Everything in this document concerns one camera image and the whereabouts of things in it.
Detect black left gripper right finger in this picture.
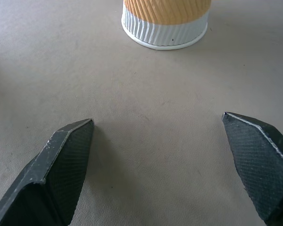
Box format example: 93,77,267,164
222,112,283,226

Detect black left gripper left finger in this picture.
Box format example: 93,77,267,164
0,118,95,226

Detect orange and white paper cup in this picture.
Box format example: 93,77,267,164
121,0,212,51

